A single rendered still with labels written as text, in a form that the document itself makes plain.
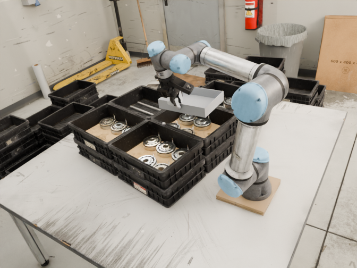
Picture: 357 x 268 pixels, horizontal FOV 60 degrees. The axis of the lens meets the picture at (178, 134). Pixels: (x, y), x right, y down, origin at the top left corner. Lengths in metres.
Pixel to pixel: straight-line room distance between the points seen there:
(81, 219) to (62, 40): 3.90
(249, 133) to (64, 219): 0.99
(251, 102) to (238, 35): 3.65
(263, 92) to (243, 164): 0.33
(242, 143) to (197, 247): 0.49
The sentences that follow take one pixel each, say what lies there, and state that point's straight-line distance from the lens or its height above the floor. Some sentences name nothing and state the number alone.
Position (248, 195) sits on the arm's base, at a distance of 1.48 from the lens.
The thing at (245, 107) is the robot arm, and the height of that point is 1.30.
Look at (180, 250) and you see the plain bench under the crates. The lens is 1.36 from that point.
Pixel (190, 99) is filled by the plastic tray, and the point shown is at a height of 1.04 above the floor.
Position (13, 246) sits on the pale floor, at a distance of 2.72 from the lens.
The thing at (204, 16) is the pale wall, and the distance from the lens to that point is 4.76.
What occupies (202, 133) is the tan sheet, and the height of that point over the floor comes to 0.83.
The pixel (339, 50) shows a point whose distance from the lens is 4.10.
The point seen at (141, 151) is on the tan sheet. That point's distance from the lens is 1.68.
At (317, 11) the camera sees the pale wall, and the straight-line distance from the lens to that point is 4.24.
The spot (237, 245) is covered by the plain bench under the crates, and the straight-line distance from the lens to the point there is 1.36.
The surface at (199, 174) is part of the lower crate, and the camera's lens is 1.61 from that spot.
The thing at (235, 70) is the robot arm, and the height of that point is 1.33.
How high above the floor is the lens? 1.79
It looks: 33 degrees down
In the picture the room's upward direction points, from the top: 8 degrees counter-clockwise
